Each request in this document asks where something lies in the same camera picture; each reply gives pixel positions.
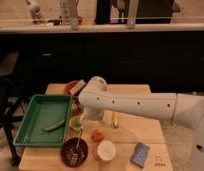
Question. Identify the beige scrub brush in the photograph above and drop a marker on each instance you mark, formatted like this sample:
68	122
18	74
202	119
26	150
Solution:
74	90

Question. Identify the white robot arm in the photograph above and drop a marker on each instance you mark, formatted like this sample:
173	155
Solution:
186	110

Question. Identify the white cup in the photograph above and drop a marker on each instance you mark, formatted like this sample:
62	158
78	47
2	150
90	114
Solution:
106	150

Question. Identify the orange red bowl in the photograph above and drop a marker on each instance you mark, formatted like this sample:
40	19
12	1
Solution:
69	86

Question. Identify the small dark jar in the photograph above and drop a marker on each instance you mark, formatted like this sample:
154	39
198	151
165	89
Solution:
80	107

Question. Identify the yellow handled spoon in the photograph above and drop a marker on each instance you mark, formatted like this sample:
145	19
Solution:
115	118

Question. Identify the blue sponge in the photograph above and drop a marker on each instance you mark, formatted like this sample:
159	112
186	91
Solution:
140	154

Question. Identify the small green cup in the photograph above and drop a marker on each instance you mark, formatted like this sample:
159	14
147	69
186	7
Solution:
76	123

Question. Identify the black chair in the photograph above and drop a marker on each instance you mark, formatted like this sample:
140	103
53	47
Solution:
6	116

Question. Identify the green plastic tray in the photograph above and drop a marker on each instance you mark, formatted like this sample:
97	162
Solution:
44	111

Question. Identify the dark brown bowl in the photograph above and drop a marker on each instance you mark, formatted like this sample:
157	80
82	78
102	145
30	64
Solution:
67	151

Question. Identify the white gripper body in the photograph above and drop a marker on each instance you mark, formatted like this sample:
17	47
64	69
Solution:
94	114

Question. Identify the metal fork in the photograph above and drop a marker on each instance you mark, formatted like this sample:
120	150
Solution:
75	153

